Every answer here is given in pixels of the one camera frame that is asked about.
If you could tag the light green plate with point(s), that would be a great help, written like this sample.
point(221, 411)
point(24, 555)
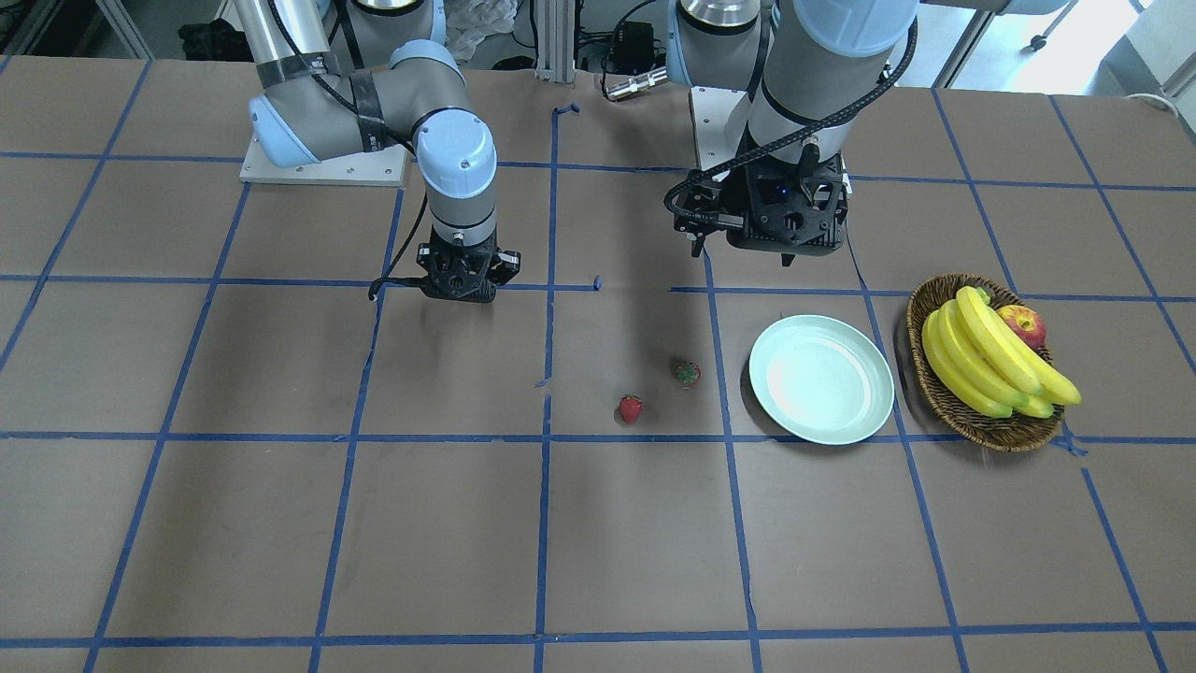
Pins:
point(821, 379)

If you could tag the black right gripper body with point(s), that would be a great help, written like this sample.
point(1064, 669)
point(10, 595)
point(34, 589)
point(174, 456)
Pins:
point(507, 265)

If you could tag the red strawberry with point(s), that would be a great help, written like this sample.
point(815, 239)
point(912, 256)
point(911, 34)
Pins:
point(629, 409)
point(688, 374)

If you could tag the aluminium frame post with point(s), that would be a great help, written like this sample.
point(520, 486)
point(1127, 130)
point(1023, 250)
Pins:
point(555, 39)

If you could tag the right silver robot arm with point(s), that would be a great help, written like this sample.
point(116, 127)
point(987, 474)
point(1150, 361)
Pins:
point(311, 110)

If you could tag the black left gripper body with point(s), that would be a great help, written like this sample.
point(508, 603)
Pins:
point(747, 198)

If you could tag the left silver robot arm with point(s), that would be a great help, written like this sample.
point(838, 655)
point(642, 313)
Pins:
point(806, 69)

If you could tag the yellow banana bunch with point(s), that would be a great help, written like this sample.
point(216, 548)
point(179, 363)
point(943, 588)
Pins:
point(984, 365)

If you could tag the black power adapter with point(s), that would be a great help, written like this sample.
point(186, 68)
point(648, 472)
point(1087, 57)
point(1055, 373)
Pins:
point(632, 48)

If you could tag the red yellow apple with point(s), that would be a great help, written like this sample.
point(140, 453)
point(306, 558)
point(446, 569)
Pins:
point(1026, 324)

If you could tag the brown wicker basket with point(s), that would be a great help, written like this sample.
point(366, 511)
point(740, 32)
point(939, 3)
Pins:
point(1013, 435)

